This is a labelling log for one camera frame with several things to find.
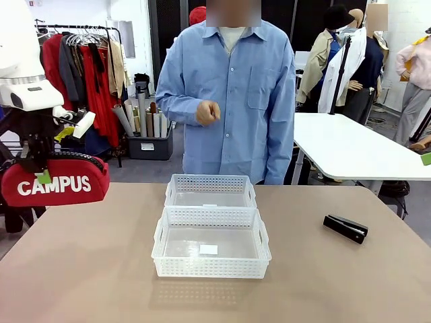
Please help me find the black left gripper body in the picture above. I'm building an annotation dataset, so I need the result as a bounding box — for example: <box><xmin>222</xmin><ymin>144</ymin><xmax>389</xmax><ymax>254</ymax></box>
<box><xmin>22</xmin><ymin>133</ymin><xmax>54</xmax><ymax>159</ymax></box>

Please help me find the red CAMPUS zipper pouch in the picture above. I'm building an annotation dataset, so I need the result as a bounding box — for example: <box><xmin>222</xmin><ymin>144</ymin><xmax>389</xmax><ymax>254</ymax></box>
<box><xmin>1</xmin><ymin>151</ymin><xmax>111</xmax><ymax>208</ymax></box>

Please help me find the person's right forearm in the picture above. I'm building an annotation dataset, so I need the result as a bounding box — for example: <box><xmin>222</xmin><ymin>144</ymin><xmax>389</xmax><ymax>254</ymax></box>
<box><xmin>155</xmin><ymin>89</ymin><xmax>203</xmax><ymax>127</ymax></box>

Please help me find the person's left forearm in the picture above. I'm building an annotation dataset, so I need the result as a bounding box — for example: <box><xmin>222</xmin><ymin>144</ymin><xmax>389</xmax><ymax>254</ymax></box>
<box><xmin>265</xmin><ymin>114</ymin><xmax>297</xmax><ymax>186</ymax></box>

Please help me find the person's right hand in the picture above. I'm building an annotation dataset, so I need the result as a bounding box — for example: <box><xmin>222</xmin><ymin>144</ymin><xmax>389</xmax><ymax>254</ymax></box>
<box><xmin>196</xmin><ymin>100</ymin><xmax>222</xmax><ymax>127</ymax></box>

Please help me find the neon yellow cloth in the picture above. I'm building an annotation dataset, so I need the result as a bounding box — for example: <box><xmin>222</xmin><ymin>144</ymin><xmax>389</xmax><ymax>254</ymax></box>
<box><xmin>55</xmin><ymin>127</ymin><xmax>75</xmax><ymax>143</ymax></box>

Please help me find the blue denim garment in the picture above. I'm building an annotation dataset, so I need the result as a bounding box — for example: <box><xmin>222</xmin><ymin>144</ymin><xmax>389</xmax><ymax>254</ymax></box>
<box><xmin>82</xmin><ymin>126</ymin><xmax>112</xmax><ymax>157</ymax></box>

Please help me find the short red dress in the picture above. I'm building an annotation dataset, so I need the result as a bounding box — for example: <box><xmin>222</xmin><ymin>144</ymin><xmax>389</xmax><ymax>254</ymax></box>
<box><xmin>40</xmin><ymin>33</ymin><xmax>75</xmax><ymax>112</ymax></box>

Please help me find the long red dress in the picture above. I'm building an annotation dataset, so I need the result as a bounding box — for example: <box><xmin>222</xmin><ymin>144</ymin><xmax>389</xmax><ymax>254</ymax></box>
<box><xmin>79</xmin><ymin>45</ymin><xmax>121</xmax><ymax>148</ymax></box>

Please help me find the grey hanging jacket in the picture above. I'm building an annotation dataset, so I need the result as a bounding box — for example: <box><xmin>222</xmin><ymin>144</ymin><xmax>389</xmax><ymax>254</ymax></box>
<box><xmin>59</xmin><ymin>35</ymin><xmax>88</xmax><ymax>106</ymax></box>

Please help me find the grey leaning paper roll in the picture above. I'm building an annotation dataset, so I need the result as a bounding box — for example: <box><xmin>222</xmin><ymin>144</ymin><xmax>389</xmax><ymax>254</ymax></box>
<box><xmin>112</xmin><ymin>104</ymin><xmax>135</xmax><ymax>137</ymax></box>

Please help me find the cream paper roll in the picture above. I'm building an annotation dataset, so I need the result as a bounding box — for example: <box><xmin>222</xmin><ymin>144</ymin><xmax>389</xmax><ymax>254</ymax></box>
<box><xmin>123</xmin><ymin>99</ymin><xmax>138</xmax><ymax>135</ymax></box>

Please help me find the grey storage bin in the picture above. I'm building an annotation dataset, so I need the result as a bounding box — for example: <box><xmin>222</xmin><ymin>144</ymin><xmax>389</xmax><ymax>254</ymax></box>
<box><xmin>127</xmin><ymin>123</ymin><xmax>174</xmax><ymax>161</ymax></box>

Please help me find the tall grey cardboard tube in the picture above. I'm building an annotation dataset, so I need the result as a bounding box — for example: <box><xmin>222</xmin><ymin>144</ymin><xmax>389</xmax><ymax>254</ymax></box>
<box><xmin>136</xmin><ymin>92</ymin><xmax>148</xmax><ymax>137</ymax></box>

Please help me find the beige hanging garment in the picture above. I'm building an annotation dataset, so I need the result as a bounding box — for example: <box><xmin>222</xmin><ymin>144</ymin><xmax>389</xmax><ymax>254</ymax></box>
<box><xmin>106</xmin><ymin>40</ymin><xmax>133</xmax><ymax>99</ymax></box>

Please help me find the black boxy device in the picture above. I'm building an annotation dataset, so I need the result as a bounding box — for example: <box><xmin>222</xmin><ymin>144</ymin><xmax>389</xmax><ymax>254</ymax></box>
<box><xmin>134</xmin><ymin>73</ymin><xmax>151</xmax><ymax>98</ymax></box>

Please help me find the black clothes rack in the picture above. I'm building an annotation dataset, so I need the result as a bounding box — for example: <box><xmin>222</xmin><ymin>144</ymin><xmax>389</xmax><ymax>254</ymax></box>
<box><xmin>35</xmin><ymin>20</ymin><xmax>123</xmax><ymax>168</ymax></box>

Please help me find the white perforated plastic basket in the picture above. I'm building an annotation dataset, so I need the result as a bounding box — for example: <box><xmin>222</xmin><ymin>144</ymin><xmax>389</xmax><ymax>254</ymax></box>
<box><xmin>151</xmin><ymin>206</ymin><xmax>272</xmax><ymax>279</ymax></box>
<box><xmin>164</xmin><ymin>174</ymin><xmax>258</xmax><ymax>209</ymax></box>

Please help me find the red hat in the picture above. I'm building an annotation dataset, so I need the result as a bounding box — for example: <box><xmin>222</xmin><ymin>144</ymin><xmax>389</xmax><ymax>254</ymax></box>
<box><xmin>189</xmin><ymin>5</ymin><xmax>207</xmax><ymax>26</ymax></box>

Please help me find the person in blue shirt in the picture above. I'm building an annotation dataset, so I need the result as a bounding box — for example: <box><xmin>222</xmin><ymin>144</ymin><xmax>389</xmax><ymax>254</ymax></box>
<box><xmin>155</xmin><ymin>0</ymin><xmax>297</xmax><ymax>186</ymax></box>

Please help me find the mannequin in beige coat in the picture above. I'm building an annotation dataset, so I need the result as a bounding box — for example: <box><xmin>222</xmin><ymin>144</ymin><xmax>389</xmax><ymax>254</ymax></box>
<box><xmin>296</xmin><ymin>28</ymin><xmax>338</xmax><ymax>106</ymax></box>

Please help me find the black stapler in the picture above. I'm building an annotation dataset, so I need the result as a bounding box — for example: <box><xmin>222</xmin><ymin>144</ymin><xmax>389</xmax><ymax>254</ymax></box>
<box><xmin>323</xmin><ymin>214</ymin><xmax>369</xmax><ymax>245</ymax></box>

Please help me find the white table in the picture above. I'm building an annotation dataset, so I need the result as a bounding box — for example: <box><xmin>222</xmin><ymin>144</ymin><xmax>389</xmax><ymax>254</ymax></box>
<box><xmin>292</xmin><ymin>112</ymin><xmax>431</xmax><ymax>196</ymax></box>

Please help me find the black tripod pole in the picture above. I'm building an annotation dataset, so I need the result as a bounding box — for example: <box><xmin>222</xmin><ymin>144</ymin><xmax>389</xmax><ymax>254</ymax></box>
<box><xmin>329</xmin><ymin>33</ymin><xmax>353</xmax><ymax>116</ymax></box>

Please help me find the mannequin in white coat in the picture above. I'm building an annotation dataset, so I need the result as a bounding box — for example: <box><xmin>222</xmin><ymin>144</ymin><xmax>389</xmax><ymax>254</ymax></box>
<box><xmin>318</xmin><ymin>9</ymin><xmax>368</xmax><ymax>114</ymax></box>

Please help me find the black hat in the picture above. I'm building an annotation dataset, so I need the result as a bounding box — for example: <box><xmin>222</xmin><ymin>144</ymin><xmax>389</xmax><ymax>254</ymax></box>
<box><xmin>323</xmin><ymin>4</ymin><xmax>353</xmax><ymax>32</ymax></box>

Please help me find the figure in navy top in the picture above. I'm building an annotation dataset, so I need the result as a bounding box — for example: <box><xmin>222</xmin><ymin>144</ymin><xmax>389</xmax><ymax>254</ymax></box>
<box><xmin>343</xmin><ymin>30</ymin><xmax>385</xmax><ymax>125</ymax></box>

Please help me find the black bag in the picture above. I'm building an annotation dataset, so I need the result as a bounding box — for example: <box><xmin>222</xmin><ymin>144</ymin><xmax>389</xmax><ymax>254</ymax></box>
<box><xmin>378</xmin><ymin>180</ymin><xmax>411</xmax><ymax>207</ymax></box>

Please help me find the black stand leg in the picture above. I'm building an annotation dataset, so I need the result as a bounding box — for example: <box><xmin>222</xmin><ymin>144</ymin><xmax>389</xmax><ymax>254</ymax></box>
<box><xmin>408</xmin><ymin>100</ymin><xmax>431</xmax><ymax>143</ymax></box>

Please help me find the person in pink top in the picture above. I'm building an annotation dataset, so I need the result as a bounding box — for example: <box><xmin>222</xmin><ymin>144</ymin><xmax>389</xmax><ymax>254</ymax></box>
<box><xmin>393</xmin><ymin>28</ymin><xmax>431</xmax><ymax>147</ymax></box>

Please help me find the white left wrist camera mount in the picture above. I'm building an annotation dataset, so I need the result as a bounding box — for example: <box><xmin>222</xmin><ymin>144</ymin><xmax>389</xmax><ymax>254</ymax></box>
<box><xmin>52</xmin><ymin>106</ymin><xmax>97</xmax><ymax>139</ymax></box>

